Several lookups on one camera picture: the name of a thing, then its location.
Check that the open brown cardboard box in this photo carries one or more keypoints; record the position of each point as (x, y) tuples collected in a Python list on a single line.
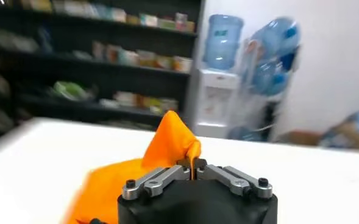
[(299, 138)]

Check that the stacked brown cardboard boxes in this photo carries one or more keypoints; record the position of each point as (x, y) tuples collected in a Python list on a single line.
[(343, 137)]

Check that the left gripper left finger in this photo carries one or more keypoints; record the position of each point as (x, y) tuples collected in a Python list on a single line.
[(164, 178)]

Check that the blue water jug with label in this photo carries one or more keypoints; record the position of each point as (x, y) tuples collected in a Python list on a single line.
[(223, 42)]

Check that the white metal jug rack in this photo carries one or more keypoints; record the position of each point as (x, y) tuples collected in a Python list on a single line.
[(246, 79)]

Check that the white water dispenser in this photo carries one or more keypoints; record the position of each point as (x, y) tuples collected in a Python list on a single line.
[(215, 100)]

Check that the bowl with green items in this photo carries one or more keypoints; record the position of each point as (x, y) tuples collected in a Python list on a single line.
[(71, 90)]

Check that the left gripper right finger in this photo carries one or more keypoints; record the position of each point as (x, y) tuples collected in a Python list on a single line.
[(228, 176)]

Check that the pink rag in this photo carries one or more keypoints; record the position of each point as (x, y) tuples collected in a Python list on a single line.
[(251, 47)]

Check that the orange t-shirt white print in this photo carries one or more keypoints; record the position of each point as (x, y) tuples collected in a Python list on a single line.
[(167, 140)]

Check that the black shelving unit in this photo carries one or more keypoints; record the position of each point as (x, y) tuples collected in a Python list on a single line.
[(75, 33)]

